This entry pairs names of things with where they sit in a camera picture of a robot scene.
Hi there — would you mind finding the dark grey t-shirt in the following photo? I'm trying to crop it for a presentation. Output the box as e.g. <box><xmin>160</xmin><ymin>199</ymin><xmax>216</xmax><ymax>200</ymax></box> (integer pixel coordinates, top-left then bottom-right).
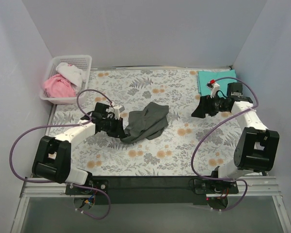
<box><xmin>121</xmin><ymin>102</ymin><xmax>169</xmax><ymax>144</ymax></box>

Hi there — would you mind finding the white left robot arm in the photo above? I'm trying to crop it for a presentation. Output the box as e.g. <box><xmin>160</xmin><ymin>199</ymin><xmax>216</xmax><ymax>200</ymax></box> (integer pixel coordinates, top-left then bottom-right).
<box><xmin>32</xmin><ymin>103</ymin><xmax>126</xmax><ymax>194</ymax></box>

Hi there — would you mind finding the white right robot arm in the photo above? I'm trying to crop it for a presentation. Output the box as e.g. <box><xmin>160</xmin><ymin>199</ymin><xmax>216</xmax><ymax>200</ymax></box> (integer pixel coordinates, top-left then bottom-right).
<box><xmin>191</xmin><ymin>80</ymin><xmax>279</xmax><ymax>194</ymax></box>

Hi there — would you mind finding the folded teal t-shirt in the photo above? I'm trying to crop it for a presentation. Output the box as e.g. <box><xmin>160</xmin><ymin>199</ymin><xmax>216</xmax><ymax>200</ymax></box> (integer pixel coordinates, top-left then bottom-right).
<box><xmin>197</xmin><ymin>69</ymin><xmax>239</xmax><ymax>97</ymax></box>

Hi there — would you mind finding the floral patterned table mat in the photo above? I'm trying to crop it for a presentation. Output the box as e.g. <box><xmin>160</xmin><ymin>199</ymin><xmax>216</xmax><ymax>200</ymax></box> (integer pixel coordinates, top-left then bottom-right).
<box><xmin>47</xmin><ymin>69</ymin><xmax>242</xmax><ymax>176</ymax></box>

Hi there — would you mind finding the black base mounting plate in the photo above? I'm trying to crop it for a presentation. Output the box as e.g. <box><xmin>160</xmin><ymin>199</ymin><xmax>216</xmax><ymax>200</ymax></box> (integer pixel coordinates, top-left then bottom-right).
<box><xmin>65</xmin><ymin>176</ymin><xmax>238</xmax><ymax>205</ymax></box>

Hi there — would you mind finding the white crumpled t-shirt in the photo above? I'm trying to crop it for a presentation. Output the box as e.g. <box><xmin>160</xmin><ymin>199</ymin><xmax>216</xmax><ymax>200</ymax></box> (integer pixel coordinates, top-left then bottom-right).
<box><xmin>56</xmin><ymin>62</ymin><xmax>86</xmax><ymax>88</ymax></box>

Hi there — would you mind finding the white plastic laundry basket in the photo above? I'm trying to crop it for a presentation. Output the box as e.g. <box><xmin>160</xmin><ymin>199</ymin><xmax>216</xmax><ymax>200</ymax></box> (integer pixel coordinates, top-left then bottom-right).
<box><xmin>40</xmin><ymin>55</ymin><xmax>92</xmax><ymax>104</ymax></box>

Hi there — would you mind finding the pink crumpled t-shirt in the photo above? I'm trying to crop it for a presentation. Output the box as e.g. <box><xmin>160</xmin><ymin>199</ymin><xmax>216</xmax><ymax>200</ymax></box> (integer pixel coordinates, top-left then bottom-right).
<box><xmin>43</xmin><ymin>74</ymin><xmax>76</xmax><ymax>98</ymax></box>

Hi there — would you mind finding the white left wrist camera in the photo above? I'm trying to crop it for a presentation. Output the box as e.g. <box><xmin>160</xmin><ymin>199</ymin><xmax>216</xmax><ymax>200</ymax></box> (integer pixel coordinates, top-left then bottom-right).
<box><xmin>110</xmin><ymin>105</ymin><xmax>125</xmax><ymax>119</ymax></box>

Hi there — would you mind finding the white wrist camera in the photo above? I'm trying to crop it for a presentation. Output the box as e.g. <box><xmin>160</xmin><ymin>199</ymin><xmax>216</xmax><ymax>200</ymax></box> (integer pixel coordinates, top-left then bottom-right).
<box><xmin>207</xmin><ymin>80</ymin><xmax>220</xmax><ymax>98</ymax></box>
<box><xmin>110</xmin><ymin>105</ymin><xmax>125</xmax><ymax>119</ymax></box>

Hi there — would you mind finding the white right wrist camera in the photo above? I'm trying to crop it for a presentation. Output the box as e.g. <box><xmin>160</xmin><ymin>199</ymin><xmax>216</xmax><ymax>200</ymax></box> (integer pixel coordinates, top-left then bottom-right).
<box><xmin>207</xmin><ymin>80</ymin><xmax>220</xmax><ymax>98</ymax></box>

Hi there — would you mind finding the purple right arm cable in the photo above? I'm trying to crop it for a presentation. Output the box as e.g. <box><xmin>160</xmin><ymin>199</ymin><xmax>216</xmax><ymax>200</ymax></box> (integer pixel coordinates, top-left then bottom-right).
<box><xmin>192</xmin><ymin>76</ymin><xmax>259</xmax><ymax>212</ymax></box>

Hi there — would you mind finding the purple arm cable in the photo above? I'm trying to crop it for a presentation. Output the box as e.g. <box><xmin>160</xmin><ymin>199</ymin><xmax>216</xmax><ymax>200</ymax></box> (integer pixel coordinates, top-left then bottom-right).
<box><xmin>192</xmin><ymin>76</ymin><xmax>259</xmax><ymax>212</ymax></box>
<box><xmin>10</xmin><ymin>89</ymin><xmax>116</xmax><ymax>220</ymax></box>

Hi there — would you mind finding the aluminium frame rail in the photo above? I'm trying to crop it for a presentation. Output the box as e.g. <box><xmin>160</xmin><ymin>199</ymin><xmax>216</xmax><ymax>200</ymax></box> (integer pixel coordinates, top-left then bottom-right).
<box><xmin>12</xmin><ymin>176</ymin><xmax>291</xmax><ymax>233</ymax></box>

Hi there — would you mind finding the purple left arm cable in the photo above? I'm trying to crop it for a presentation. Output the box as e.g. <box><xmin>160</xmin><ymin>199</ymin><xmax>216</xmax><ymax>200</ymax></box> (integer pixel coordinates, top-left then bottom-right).
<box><xmin>10</xmin><ymin>89</ymin><xmax>116</xmax><ymax>220</ymax></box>

